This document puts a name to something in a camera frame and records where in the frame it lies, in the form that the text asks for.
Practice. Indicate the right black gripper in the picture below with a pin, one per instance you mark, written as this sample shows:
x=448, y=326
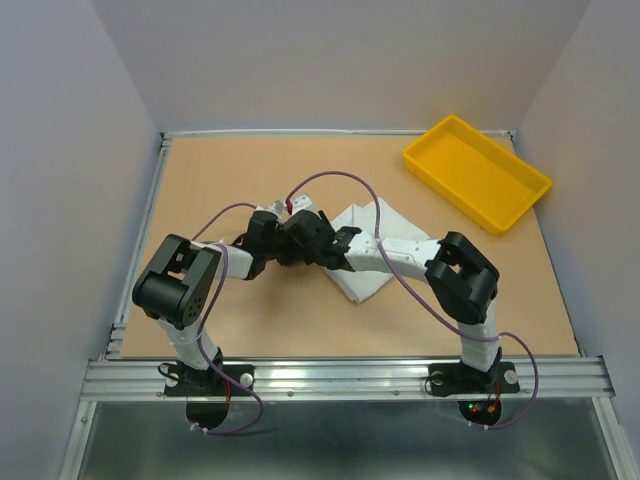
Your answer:
x=303, y=251

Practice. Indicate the white long sleeve shirt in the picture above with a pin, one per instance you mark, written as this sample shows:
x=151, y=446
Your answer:
x=360, y=286

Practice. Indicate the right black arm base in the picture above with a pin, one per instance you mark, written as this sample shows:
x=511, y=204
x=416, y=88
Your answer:
x=447, y=379

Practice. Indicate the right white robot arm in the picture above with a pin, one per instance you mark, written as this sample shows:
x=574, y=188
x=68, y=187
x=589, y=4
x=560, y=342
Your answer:
x=364, y=247

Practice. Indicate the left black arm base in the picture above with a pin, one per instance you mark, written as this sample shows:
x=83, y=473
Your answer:
x=182, y=381

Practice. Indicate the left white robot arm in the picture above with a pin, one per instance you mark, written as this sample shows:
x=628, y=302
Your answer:
x=175, y=284

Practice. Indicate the yellow plastic bin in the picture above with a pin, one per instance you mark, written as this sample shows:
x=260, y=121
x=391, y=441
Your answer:
x=483, y=180

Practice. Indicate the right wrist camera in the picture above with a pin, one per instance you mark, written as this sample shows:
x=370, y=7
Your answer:
x=302, y=202

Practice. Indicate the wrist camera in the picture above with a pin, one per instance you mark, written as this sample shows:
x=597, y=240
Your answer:
x=277, y=207
x=302, y=202

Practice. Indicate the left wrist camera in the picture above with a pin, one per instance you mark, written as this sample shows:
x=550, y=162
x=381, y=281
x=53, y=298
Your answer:
x=277, y=207

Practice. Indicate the aluminium mounting rail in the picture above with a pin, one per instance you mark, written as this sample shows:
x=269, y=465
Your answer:
x=384, y=379

